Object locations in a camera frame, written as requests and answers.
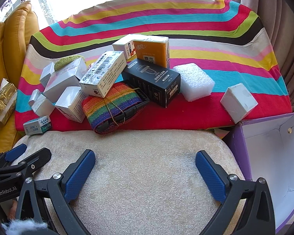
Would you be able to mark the purple cardboard box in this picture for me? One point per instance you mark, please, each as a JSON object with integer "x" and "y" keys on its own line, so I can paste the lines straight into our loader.
{"x": 272, "y": 151}

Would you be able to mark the tiny silver box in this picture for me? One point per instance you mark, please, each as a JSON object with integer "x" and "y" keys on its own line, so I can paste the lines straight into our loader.
{"x": 34, "y": 95}

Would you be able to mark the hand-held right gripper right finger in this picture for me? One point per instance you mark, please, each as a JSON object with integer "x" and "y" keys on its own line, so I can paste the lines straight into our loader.
{"x": 209, "y": 178}

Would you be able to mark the small silver white box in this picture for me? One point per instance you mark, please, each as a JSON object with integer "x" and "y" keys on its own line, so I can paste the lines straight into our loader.
{"x": 46, "y": 74}
{"x": 43, "y": 106}

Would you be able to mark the beige velvet cushion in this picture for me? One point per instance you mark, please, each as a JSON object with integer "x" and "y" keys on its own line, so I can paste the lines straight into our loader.
{"x": 147, "y": 166}

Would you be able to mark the yellow leather sofa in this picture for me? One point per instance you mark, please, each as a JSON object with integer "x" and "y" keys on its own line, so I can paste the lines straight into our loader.
{"x": 19, "y": 24}

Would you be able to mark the white foam block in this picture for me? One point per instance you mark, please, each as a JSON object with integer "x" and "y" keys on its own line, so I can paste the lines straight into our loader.
{"x": 194, "y": 80}

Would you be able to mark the white fluffy cloth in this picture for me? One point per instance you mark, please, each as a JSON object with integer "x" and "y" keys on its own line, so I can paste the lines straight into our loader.
{"x": 22, "y": 229}

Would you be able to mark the gold tissue packet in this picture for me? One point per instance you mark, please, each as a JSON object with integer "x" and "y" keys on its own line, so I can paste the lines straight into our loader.
{"x": 5, "y": 102}

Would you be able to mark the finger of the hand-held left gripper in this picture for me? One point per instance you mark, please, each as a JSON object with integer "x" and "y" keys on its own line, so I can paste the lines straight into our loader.
{"x": 14, "y": 152}
{"x": 36, "y": 159}

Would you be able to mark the small green white box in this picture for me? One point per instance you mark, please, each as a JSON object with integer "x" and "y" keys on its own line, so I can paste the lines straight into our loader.
{"x": 36, "y": 126}

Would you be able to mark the white box with red print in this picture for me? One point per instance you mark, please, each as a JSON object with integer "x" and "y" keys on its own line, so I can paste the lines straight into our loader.
{"x": 122, "y": 46}

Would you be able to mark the white lace curtain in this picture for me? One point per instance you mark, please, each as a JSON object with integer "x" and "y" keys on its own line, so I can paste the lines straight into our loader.
{"x": 46, "y": 7}

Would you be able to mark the medium silver white box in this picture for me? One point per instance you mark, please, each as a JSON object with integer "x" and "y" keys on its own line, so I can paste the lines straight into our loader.
{"x": 68, "y": 102}

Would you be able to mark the beige pleated curtain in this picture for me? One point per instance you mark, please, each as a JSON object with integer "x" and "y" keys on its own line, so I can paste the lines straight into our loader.
{"x": 272, "y": 5}

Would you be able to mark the green sponge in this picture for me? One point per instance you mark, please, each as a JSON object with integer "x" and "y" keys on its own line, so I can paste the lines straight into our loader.
{"x": 66, "y": 62}

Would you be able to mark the white cube box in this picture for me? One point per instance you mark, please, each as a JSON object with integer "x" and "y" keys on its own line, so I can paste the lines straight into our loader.
{"x": 237, "y": 102}

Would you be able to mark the long white barcode box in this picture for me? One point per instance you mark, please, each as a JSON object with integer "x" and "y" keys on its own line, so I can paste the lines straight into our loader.
{"x": 103, "y": 76}

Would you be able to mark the orange tissue packet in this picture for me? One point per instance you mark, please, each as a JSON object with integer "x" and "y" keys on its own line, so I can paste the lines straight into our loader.
{"x": 152, "y": 51}

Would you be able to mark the rainbow striped blanket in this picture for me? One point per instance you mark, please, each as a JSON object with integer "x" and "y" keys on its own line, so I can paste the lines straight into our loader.
{"x": 161, "y": 27}

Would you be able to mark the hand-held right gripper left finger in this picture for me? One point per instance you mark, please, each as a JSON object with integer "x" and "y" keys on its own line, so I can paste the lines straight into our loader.
{"x": 79, "y": 176}

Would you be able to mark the black carton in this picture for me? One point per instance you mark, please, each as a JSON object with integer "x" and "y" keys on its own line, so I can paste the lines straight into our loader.
{"x": 152, "y": 83}

